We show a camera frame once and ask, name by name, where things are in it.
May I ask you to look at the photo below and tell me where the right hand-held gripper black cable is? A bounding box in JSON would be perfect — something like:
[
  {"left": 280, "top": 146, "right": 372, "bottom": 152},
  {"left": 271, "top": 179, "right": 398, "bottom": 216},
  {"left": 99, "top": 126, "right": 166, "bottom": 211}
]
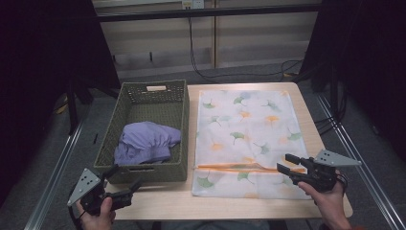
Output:
[{"left": 334, "top": 172, "right": 350, "bottom": 196}]

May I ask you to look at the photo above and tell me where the purple garment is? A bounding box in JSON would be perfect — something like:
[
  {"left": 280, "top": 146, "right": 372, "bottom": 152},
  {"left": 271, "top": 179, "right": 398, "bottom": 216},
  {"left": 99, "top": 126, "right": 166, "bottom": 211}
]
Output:
[{"left": 113, "top": 121, "right": 182, "bottom": 166}]

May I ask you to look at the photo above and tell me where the black horizontal bar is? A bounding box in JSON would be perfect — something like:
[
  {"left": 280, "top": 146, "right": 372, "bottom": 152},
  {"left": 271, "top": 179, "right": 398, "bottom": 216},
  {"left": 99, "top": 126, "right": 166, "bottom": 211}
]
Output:
[{"left": 95, "top": 3, "right": 322, "bottom": 23}]

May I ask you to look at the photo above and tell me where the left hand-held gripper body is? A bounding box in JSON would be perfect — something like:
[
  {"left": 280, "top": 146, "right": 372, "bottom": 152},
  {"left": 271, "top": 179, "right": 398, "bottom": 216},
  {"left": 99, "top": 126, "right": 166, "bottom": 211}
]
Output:
[{"left": 66, "top": 168, "right": 134, "bottom": 216}]

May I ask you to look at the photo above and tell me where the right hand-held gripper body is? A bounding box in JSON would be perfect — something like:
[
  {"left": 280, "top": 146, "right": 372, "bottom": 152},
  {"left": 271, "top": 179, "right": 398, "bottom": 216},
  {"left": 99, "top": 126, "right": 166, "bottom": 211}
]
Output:
[{"left": 301, "top": 149, "right": 363, "bottom": 194}]

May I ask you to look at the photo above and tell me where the leaf print mesh laundry bag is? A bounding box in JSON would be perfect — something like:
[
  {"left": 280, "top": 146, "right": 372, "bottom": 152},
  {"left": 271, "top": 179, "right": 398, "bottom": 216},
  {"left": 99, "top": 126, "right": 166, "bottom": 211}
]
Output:
[{"left": 191, "top": 89, "right": 312, "bottom": 200}]

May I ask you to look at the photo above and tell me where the metal floor rail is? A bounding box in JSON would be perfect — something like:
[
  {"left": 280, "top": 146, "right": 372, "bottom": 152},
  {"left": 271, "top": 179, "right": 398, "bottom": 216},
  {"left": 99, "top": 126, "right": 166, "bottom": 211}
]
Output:
[
  {"left": 315, "top": 93, "right": 406, "bottom": 230},
  {"left": 23, "top": 121, "right": 86, "bottom": 230}
]

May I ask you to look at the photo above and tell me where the white wall socket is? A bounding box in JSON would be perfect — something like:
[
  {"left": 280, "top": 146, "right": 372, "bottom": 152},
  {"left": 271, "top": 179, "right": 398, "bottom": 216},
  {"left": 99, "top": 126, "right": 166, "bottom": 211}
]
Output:
[{"left": 181, "top": 0, "right": 206, "bottom": 11}]

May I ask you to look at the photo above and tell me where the long black floor cable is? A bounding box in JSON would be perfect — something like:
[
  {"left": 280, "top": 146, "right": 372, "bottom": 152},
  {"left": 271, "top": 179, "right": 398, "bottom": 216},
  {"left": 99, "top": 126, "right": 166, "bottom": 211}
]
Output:
[{"left": 187, "top": 16, "right": 305, "bottom": 84}]

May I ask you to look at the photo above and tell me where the person's right hand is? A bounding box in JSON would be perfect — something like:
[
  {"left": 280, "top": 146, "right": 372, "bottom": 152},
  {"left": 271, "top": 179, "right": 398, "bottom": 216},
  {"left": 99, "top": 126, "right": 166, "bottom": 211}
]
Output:
[{"left": 297, "top": 177, "right": 350, "bottom": 224}]

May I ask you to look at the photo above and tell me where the black metal stand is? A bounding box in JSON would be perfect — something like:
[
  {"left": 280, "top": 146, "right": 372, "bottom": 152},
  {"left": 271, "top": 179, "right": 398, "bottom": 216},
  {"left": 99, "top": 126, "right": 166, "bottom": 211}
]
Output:
[{"left": 64, "top": 72, "right": 120, "bottom": 136}]

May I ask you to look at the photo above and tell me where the dark curtain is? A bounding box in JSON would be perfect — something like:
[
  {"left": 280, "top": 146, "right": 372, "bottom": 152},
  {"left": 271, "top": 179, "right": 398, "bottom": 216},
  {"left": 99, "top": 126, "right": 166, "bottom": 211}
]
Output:
[
  {"left": 298, "top": 0, "right": 406, "bottom": 162},
  {"left": 0, "top": 0, "right": 122, "bottom": 207}
]

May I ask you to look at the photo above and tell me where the person's left hand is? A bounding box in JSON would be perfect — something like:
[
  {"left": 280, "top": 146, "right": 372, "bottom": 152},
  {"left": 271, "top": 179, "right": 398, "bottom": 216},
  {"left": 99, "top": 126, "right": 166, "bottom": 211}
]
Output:
[{"left": 76, "top": 196, "right": 117, "bottom": 230}]

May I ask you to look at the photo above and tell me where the green woven basket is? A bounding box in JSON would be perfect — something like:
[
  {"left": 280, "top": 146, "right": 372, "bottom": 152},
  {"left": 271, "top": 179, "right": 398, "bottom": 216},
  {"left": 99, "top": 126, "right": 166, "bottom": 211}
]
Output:
[{"left": 93, "top": 79, "right": 191, "bottom": 185}]

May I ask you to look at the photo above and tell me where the bundle of black cables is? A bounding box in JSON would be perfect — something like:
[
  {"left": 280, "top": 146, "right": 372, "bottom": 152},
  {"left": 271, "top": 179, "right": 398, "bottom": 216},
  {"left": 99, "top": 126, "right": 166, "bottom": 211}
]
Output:
[{"left": 313, "top": 89, "right": 349, "bottom": 136}]

